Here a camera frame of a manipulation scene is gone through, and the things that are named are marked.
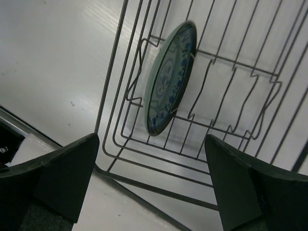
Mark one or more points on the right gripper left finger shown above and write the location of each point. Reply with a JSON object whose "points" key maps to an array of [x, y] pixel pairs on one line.
{"points": [[47, 193]]}

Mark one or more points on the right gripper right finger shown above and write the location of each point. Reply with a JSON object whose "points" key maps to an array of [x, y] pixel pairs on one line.
{"points": [[253, 195]]}

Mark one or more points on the green rimmed white plate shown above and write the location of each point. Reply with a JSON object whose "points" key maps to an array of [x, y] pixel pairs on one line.
{"points": [[168, 77]]}

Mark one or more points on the silver foil covered panel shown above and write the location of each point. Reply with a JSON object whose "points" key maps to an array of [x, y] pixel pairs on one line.
{"points": [[30, 148]]}

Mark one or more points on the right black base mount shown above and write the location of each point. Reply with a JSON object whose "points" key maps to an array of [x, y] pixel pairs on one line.
{"points": [[10, 142]]}

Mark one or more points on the metal wire dish rack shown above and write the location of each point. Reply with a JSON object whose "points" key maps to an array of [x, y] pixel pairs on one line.
{"points": [[248, 86]]}

